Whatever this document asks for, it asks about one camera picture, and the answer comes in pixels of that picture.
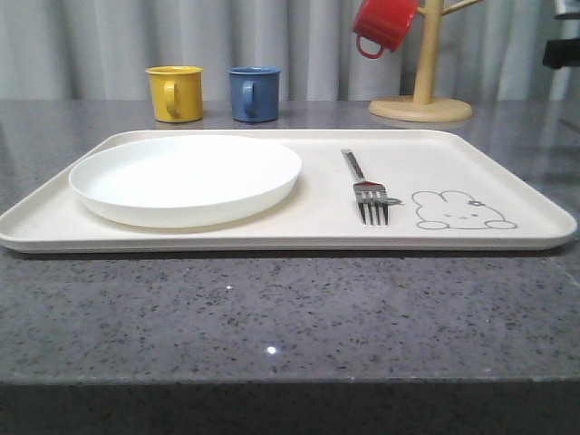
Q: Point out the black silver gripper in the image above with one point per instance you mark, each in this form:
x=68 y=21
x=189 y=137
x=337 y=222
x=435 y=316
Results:
x=565 y=52

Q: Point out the silver metal fork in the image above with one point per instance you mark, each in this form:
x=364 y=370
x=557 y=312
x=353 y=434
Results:
x=371 y=197

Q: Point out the white round plate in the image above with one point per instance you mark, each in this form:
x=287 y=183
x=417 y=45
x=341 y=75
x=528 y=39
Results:
x=186 y=181

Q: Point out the wooden mug tree stand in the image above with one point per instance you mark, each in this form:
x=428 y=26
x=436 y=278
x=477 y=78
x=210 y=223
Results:
x=423 y=106

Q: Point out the red mug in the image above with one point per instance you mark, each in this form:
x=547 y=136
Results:
x=383 y=22

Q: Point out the beige rabbit serving tray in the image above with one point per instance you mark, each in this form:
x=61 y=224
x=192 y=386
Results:
x=442 y=192

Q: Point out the blue mug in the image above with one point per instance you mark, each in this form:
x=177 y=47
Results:
x=254 y=93

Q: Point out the yellow mug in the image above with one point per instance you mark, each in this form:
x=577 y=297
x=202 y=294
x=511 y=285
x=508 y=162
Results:
x=176 y=93

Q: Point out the grey curtain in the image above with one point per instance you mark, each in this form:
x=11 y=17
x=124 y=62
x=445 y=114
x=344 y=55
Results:
x=100 y=50

